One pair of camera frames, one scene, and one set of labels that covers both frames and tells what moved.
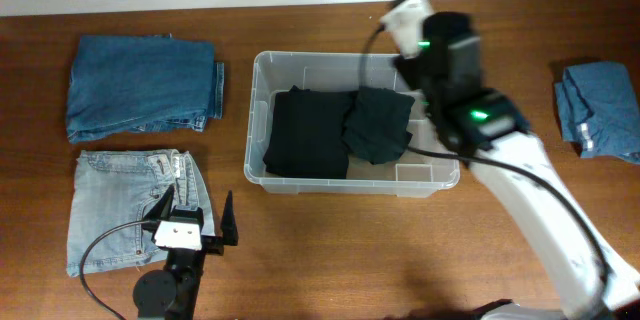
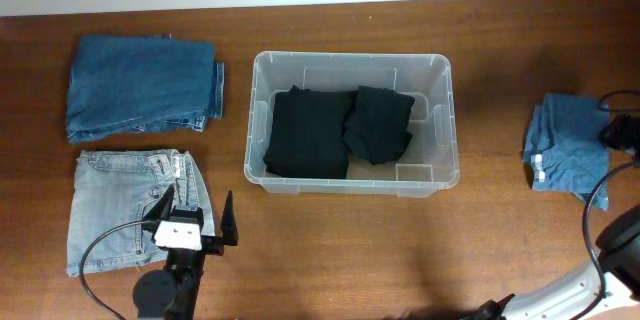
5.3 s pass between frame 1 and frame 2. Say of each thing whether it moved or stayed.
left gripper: stayed
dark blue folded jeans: stayed
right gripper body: moved
